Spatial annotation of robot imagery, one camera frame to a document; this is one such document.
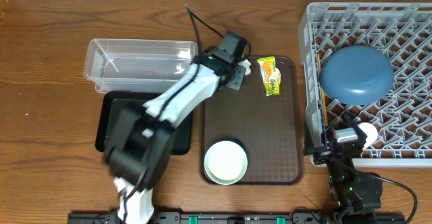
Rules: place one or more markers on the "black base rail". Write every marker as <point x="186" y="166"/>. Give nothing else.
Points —
<point x="199" y="218"/>

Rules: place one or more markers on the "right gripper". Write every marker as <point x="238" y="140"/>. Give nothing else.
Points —
<point x="310" y="146"/>

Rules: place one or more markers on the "dark blue plate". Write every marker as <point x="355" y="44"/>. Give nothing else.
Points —
<point x="357" y="75"/>

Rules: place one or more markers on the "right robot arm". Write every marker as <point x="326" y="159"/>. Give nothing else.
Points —
<point x="357" y="193"/>

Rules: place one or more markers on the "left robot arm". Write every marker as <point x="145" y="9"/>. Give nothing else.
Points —
<point x="141" y="141"/>

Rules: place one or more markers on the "brown serving tray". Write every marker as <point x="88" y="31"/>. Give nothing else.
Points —
<point x="269" y="128"/>

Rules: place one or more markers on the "black tray bin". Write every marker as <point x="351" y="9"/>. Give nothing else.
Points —
<point x="115" y="101"/>

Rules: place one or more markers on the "wooden chopstick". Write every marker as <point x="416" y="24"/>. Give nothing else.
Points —
<point x="324" y="105"/>

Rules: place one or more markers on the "pink white cup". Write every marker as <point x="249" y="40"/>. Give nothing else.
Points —
<point x="371" y="132"/>

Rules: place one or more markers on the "white tissue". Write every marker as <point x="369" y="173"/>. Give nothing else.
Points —
<point x="246" y="64"/>

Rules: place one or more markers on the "grey dishwasher rack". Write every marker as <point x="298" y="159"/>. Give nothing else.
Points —
<point x="402" y="32"/>

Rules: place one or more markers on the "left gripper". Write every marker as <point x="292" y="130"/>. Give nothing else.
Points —
<point x="239" y="81"/>

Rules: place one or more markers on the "mint green bowl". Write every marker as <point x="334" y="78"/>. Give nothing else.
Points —
<point x="225" y="162"/>

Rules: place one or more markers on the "clear plastic bin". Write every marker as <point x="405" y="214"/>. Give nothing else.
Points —
<point x="137" y="65"/>

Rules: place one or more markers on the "yellow snack wrapper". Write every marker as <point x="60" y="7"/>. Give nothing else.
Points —
<point x="270" y="74"/>

